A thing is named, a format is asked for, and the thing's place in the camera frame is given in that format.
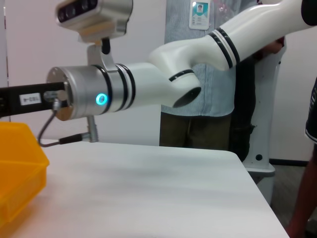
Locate person in striped shirt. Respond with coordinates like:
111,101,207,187
158,0,242,151

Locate yellow plastic bin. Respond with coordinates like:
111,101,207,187
0,121,50,223

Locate white blue ID badge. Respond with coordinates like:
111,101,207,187
189,0,211,31

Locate right gripper cable with plugs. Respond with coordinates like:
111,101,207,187
37,90,100,147

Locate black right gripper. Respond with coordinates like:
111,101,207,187
0,81,67,118

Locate white robot torso column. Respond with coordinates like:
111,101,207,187
241,37,287,206

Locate person in dark shorts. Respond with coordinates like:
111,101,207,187
287,78,317,238

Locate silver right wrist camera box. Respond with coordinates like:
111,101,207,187
55,0,134,45

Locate person in red shirt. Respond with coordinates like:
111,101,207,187
229,36,285,162

